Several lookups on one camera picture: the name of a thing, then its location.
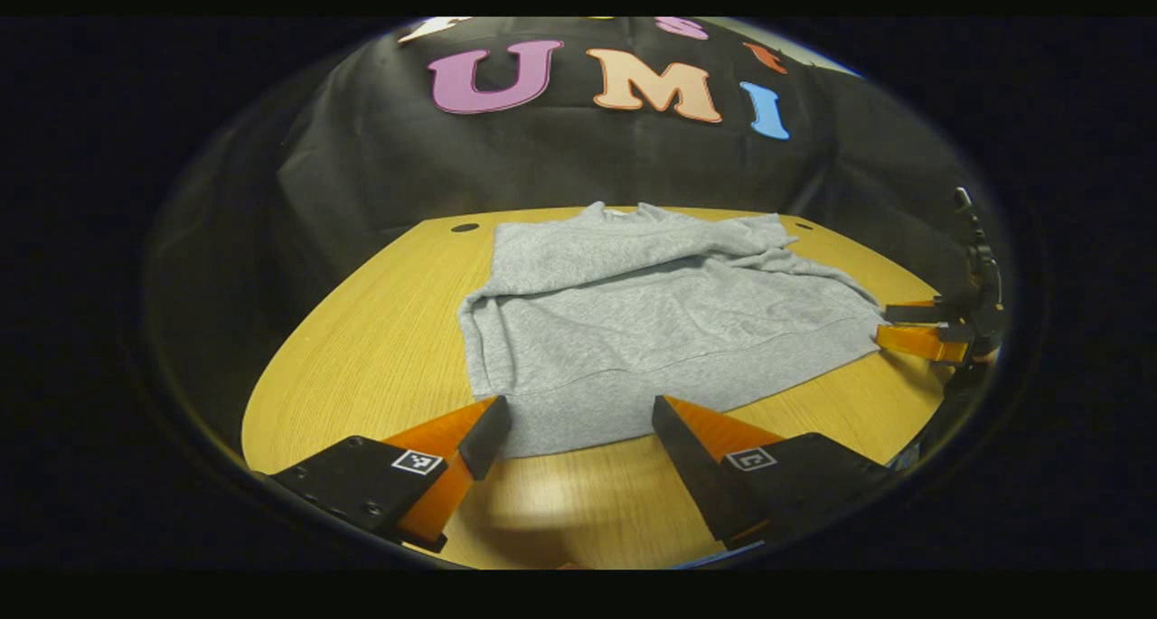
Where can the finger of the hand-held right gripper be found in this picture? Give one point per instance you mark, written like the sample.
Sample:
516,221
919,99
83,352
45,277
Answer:
913,313
917,341

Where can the grey sweatshirt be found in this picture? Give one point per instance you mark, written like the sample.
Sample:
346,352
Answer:
651,330

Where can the black backdrop cloth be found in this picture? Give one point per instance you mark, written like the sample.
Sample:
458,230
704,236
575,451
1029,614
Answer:
587,167

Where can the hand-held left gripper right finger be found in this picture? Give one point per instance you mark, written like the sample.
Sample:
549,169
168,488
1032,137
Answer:
691,479

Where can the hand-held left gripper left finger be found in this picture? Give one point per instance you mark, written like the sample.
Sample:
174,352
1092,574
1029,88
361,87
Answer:
488,434

